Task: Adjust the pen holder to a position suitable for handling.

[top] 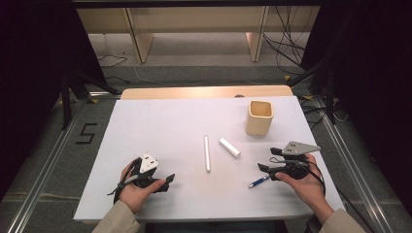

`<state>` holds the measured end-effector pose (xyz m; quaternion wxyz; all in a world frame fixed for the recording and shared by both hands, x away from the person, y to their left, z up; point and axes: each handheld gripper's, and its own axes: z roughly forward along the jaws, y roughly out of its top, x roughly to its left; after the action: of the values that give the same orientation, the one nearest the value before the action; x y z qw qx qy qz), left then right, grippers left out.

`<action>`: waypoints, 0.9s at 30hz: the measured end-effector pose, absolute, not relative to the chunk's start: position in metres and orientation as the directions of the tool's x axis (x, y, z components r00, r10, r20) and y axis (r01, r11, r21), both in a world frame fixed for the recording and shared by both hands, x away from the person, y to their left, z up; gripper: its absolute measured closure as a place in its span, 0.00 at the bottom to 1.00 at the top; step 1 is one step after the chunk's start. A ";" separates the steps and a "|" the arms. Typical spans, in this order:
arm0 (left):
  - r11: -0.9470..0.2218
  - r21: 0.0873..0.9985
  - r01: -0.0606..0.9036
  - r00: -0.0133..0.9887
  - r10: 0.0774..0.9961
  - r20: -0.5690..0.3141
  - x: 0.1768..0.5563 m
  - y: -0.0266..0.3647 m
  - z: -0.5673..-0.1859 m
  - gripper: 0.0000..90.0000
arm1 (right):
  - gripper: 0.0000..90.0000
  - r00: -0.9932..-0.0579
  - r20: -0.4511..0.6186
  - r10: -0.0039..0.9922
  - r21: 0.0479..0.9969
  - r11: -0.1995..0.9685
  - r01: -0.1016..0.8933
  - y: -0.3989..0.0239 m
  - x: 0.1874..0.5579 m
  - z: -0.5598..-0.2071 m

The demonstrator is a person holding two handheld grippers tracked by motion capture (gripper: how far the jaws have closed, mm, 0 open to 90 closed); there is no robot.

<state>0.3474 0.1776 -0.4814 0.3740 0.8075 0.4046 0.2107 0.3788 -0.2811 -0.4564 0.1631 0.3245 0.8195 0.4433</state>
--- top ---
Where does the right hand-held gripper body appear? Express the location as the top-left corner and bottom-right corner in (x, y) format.
(269, 141), (322, 182)

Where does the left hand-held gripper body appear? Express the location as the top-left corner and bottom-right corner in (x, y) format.
(129, 152), (168, 188)

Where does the blue pen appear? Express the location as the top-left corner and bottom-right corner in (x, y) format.
(248, 175), (270, 189)

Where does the beige square cup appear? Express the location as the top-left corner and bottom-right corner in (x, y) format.
(245, 100), (275, 137)

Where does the short white cylinder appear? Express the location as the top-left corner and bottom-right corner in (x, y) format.
(218, 137), (242, 159)

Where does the long white pen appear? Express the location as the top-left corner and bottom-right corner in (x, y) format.
(203, 135), (212, 174)

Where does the person's left hand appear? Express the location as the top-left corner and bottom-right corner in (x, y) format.
(119, 157), (167, 215)

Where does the person's right hand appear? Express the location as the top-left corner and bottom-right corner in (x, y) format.
(275, 153), (334, 224)

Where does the white table board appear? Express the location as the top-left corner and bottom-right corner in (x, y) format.
(73, 96), (347, 222)

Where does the black metal stand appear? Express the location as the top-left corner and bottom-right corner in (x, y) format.
(286, 61), (338, 125)

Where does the light wooden table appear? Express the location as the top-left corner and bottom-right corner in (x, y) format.
(120, 84), (294, 101)

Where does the black tripod stand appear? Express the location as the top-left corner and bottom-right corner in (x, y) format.
(59, 69), (121, 130)

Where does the dark curtain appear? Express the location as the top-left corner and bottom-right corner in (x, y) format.
(0, 0), (109, 202)
(300, 0), (412, 215)

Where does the light wooden shelf unit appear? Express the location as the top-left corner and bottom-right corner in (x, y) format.
(76, 6), (322, 64)

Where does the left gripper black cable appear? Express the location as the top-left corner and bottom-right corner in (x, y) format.
(106, 157), (144, 205)

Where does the aluminium floor rail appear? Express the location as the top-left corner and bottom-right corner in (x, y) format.
(313, 96), (396, 233)
(6, 106), (83, 233)

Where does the bundle of black cables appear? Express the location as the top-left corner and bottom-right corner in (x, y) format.
(261, 6), (312, 76)

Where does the black floor cable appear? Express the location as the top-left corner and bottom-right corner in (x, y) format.
(96, 53), (129, 68)

